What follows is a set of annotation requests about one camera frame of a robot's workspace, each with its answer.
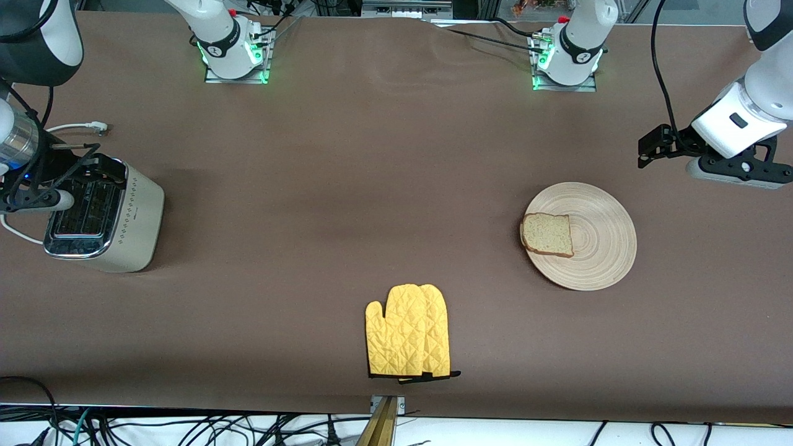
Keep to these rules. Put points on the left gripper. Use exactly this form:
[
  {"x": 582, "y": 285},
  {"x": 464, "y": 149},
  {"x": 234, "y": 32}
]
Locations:
[{"x": 680, "y": 141}]

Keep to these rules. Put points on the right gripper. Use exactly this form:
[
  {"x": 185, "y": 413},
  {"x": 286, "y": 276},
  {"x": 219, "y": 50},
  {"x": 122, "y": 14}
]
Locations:
[{"x": 61, "y": 175}]

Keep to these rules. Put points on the round wooden plate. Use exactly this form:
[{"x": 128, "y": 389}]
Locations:
[{"x": 601, "y": 248}]

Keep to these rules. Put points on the brown bread slice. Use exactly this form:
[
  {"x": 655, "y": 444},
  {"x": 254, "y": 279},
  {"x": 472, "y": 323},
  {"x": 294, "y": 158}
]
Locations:
[{"x": 548, "y": 234}]

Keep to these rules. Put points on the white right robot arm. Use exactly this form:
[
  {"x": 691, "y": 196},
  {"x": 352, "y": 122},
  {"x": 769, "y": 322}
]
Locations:
[{"x": 217, "y": 37}]

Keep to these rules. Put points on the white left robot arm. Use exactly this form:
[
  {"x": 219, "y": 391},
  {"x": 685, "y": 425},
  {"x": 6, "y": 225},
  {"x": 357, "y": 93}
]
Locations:
[{"x": 582, "y": 43}]

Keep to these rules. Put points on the beige chrome toaster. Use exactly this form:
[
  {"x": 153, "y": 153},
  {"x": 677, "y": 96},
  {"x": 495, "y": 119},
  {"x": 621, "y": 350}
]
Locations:
[{"x": 139, "y": 217}]

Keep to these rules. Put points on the brown table cover sheet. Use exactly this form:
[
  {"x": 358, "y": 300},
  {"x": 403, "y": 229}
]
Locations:
[{"x": 396, "y": 124}]

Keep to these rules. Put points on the yellow quilted oven mitt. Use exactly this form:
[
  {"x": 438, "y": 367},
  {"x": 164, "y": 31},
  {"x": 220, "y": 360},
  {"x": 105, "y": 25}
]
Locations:
[
  {"x": 396, "y": 334},
  {"x": 441, "y": 328}
]

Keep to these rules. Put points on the grey metal box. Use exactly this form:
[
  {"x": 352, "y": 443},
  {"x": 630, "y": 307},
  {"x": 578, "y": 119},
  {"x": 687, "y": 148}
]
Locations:
[{"x": 403, "y": 9}]

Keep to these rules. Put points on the brass metal bar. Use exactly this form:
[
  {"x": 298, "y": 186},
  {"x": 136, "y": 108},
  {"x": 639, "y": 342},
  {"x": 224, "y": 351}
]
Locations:
[{"x": 379, "y": 427}]

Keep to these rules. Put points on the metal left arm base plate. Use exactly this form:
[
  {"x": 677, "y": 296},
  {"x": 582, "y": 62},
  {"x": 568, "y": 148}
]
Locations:
[{"x": 585, "y": 87}]

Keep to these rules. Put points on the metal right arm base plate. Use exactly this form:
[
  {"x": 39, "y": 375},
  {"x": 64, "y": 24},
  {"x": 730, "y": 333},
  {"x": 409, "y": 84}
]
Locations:
[{"x": 214, "y": 78}]

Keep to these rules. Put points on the small metal bracket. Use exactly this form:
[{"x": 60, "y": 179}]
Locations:
[{"x": 400, "y": 404}]

